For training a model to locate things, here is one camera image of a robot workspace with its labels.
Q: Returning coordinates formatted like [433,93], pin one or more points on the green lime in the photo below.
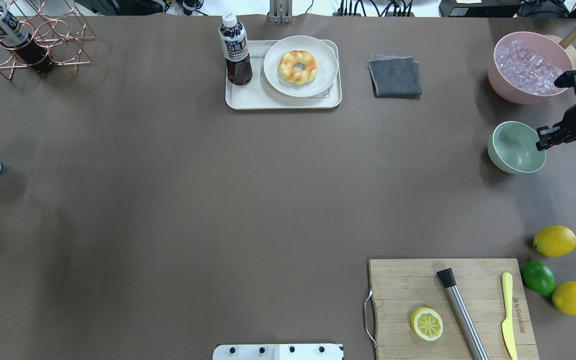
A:
[538,277]

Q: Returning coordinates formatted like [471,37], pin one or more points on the grey folded cloth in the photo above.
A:
[395,76]

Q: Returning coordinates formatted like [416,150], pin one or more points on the wooden cutting board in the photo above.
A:
[400,286]

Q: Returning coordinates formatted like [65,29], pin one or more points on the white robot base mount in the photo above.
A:
[280,351]

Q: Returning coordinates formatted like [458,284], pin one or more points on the cream serving tray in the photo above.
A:
[268,91]

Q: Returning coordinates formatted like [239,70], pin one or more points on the braided ring bread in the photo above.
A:
[298,67]

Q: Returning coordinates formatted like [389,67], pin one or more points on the half lemon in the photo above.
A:
[427,324]

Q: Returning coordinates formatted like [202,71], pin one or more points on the yellow lemon far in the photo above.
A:
[564,297]

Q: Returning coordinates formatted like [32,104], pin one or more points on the yellow plastic knife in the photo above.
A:
[507,324]

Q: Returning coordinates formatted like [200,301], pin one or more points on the tea bottle in rack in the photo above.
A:
[15,36]

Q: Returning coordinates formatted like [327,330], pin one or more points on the white round plate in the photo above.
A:
[327,59]

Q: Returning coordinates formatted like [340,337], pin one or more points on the dark tea bottle on tray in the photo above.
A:
[233,40]

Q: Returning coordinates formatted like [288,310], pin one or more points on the yellow lemon near board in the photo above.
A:
[554,241]

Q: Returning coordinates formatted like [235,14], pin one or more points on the copper wire bottle rack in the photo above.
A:
[62,35]

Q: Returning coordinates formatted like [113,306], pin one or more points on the light green bowl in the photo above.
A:
[512,148]

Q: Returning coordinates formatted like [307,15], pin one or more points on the steel muddler black tip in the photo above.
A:
[458,305]

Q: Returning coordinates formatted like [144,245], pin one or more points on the pink bowl with ice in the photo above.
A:
[525,66]

